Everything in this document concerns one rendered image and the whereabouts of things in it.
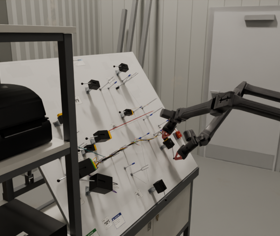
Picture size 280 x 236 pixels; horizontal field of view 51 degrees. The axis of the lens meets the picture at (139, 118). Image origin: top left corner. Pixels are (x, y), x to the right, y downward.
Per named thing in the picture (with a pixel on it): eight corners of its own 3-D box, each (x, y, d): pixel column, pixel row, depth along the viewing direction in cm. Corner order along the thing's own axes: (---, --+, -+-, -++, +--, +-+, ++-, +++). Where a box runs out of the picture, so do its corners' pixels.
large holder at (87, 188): (64, 179, 139) (81, 168, 130) (95, 186, 149) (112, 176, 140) (63, 192, 135) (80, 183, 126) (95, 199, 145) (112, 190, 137)
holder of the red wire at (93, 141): (76, 139, 154) (88, 131, 148) (95, 137, 164) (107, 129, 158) (79, 148, 153) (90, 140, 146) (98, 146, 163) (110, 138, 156)
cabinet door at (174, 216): (189, 221, 233) (192, 176, 222) (153, 264, 190) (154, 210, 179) (186, 220, 235) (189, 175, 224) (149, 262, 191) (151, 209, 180)
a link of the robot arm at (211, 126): (241, 90, 190) (242, 99, 199) (233, 86, 193) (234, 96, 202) (203, 142, 182) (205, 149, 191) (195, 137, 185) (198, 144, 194)
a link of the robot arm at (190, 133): (205, 137, 184) (207, 143, 191) (198, 123, 190) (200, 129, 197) (188, 145, 185) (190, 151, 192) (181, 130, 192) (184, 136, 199)
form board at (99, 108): (86, 263, 129) (89, 262, 128) (-15, 65, 139) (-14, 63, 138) (196, 166, 223) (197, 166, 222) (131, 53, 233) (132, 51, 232)
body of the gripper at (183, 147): (176, 152, 191) (183, 146, 187) (181, 145, 200) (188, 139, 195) (183, 159, 191) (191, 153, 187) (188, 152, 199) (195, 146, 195)
